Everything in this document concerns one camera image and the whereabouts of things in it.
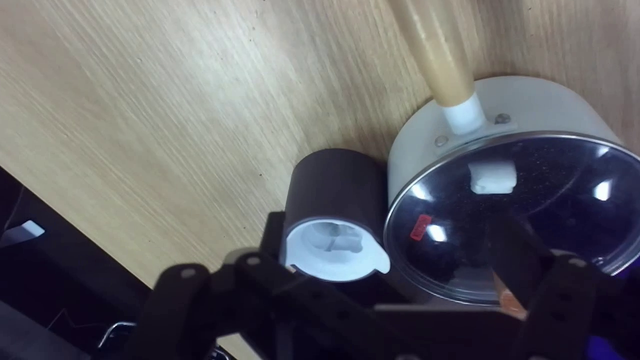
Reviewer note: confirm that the wooden pot handle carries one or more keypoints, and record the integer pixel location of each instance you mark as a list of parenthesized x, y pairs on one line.
[(434, 40)]

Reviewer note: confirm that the gray cup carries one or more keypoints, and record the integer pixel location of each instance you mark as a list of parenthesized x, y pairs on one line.
[(340, 185)]

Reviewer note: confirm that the white pot with glass lid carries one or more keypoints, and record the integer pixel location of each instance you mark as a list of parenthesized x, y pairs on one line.
[(542, 156)]

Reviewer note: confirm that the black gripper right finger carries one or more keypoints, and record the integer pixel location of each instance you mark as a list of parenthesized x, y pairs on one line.
[(566, 299)]

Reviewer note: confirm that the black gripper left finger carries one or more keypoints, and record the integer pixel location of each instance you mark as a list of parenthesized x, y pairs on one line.
[(281, 314)]

